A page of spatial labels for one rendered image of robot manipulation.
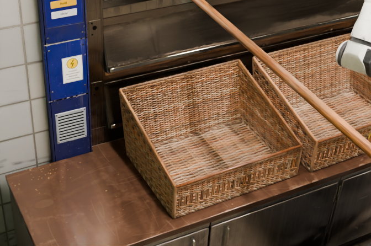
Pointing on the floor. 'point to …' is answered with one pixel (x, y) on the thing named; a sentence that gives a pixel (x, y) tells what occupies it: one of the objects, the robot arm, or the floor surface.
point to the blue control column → (69, 105)
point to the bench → (19, 198)
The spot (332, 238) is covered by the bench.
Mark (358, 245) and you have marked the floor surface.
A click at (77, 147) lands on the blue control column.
